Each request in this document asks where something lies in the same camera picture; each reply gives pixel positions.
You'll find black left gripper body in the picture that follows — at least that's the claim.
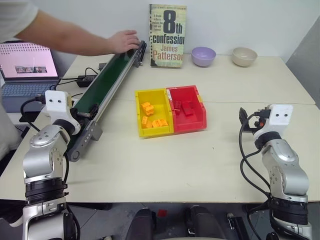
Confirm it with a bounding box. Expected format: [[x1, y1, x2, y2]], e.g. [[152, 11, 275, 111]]
[[70, 107, 88, 127]]

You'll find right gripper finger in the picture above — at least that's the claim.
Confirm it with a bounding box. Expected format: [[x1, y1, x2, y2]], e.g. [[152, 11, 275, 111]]
[[238, 107, 249, 126], [253, 105, 272, 118]]

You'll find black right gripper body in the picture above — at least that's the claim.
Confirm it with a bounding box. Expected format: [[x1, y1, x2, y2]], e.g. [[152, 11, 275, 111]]
[[245, 110, 266, 133]]

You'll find green conveyor belt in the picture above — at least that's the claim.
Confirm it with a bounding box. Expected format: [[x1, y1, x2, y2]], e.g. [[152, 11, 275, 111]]
[[65, 40, 148, 163]]

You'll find person's bare hand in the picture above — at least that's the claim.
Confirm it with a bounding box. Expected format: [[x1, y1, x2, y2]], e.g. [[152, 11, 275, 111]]
[[107, 29, 141, 54]]

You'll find black power adapter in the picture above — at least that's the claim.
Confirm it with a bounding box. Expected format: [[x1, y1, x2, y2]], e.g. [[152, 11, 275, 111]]
[[76, 74, 99, 88]]

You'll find red plastic bin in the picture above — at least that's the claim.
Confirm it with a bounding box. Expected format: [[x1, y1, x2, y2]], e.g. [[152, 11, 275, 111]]
[[165, 85, 209, 134]]

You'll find beige bowl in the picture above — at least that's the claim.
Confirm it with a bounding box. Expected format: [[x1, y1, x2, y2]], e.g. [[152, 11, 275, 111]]
[[231, 47, 259, 68]]

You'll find grey partition panel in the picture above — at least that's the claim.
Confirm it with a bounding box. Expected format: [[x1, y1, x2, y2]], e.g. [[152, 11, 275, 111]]
[[285, 14, 320, 111]]

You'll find grey laptop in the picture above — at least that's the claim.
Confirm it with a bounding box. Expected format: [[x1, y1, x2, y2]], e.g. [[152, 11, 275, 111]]
[[0, 41, 61, 114]]

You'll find purple bowl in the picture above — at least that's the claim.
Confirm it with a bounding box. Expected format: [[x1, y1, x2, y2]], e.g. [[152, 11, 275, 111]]
[[191, 46, 217, 68]]

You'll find yellow plastic bin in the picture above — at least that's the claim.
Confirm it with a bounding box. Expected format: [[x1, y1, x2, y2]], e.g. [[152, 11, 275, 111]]
[[134, 87, 175, 139]]

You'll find dark rounded shape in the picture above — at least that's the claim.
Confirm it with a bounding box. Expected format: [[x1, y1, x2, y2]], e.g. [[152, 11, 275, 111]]
[[124, 207, 157, 240], [184, 204, 227, 240]]

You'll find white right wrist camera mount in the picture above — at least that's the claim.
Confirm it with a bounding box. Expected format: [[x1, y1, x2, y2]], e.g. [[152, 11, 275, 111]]
[[252, 104, 294, 141]]

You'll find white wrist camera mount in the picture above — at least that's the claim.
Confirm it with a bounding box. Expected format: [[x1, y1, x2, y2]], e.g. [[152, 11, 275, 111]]
[[44, 90, 81, 131], [252, 104, 294, 141]]

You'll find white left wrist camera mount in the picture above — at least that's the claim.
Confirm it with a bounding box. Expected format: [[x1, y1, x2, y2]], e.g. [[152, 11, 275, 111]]
[[44, 90, 81, 131]]

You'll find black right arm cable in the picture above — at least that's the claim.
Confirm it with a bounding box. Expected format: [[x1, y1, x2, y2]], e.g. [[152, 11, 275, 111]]
[[238, 119, 274, 201]]

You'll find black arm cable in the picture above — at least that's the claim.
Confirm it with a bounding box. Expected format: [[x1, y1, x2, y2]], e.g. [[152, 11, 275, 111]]
[[19, 96, 49, 132], [238, 119, 274, 201]]

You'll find black power cable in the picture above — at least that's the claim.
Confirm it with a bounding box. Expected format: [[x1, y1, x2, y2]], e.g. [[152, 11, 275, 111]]
[[49, 66, 99, 99]]

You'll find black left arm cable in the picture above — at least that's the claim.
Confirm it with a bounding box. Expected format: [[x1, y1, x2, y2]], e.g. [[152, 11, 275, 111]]
[[19, 96, 49, 132]]

